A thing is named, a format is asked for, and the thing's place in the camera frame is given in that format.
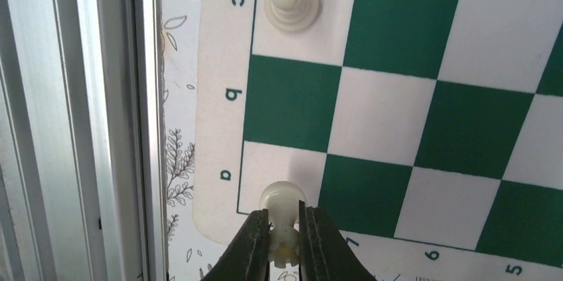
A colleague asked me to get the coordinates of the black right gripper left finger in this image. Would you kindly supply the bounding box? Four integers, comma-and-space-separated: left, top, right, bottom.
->
202, 209, 270, 281

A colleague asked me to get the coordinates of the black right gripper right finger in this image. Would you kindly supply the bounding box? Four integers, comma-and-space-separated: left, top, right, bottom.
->
299, 201, 376, 281

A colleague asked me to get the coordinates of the white chess rook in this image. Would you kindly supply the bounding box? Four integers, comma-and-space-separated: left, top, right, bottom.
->
259, 181, 306, 269

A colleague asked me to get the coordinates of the white chess piece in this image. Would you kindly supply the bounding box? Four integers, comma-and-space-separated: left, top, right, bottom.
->
264, 0, 320, 33

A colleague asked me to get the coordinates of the green white chess board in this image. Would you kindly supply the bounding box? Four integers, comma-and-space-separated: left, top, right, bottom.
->
193, 0, 563, 281

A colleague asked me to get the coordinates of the floral patterned table mat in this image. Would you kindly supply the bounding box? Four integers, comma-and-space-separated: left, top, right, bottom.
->
158, 0, 282, 281

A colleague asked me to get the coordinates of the aluminium rail frame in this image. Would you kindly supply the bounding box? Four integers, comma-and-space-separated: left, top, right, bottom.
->
1, 0, 169, 280

